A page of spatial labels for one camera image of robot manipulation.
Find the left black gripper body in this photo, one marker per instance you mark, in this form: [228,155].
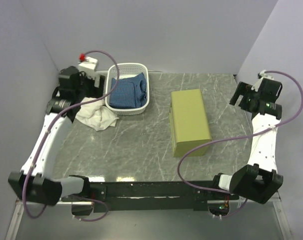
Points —
[88,89]

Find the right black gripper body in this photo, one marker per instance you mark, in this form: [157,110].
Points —
[250,95]

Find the white cloth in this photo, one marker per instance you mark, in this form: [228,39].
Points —
[97,116]

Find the olive green metal drawer box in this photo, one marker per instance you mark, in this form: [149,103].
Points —
[188,121]

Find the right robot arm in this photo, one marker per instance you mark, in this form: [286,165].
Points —
[259,179]

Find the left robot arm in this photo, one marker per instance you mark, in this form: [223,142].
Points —
[34,182]

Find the white plastic perforated basket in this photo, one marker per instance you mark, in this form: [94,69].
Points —
[122,71]

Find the blue checkered cloth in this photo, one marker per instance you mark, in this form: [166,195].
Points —
[130,93]

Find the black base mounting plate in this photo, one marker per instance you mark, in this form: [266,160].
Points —
[150,195]

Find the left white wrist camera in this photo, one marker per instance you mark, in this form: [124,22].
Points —
[87,64]

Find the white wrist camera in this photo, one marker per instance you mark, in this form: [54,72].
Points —
[261,76]
[87,64]

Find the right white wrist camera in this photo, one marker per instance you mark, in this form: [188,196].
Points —
[261,76]

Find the aluminium frame rail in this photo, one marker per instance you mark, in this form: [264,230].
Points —
[274,197]

